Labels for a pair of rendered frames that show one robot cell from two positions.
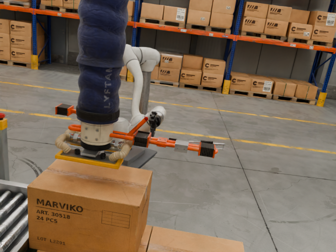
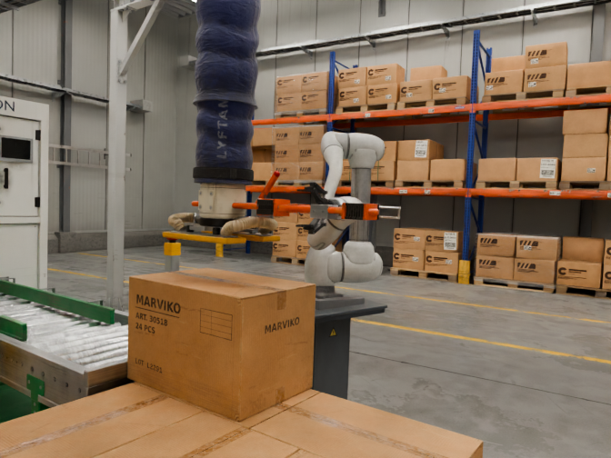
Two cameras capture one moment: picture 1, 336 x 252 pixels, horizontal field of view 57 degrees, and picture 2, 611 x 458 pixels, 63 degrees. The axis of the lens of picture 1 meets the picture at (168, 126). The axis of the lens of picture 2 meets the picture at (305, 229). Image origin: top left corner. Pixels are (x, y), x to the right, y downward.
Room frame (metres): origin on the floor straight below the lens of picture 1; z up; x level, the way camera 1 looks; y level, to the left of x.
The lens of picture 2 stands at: (0.13, -0.88, 1.24)
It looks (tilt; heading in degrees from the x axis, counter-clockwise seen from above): 3 degrees down; 32
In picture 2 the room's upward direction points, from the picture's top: 2 degrees clockwise
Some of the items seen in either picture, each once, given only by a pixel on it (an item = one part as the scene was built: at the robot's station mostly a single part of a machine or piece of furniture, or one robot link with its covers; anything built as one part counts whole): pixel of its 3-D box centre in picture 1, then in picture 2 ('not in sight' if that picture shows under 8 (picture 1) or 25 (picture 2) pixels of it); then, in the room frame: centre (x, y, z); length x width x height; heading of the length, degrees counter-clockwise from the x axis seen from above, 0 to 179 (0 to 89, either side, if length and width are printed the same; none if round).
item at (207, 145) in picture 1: (206, 150); (359, 211); (1.52, -0.22, 1.23); 0.08 x 0.07 x 0.05; 85
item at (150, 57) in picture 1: (144, 95); (363, 208); (2.47, 0.22, 1.23); 0.22 x 0.16 x 0.77; 129
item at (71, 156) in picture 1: (89, 155); (203, 233); (1.48, 0.39, 1.12); 0.34 x 0.10 x 0.05; 85
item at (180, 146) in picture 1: (181, 146); (324, 211); (1.53, -0.09, 1.22); 0.07 x 0.07 x 0.04; 85
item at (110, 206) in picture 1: (94, 207); (220, 332); (1.57, 0.37, 0.74); 0.60 x 0.40 x 0.40; 85
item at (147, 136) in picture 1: (142, 138); (273, 207); (1.55, 0.13, 1.23); 0.10 x 0.08 x 0.06; 175
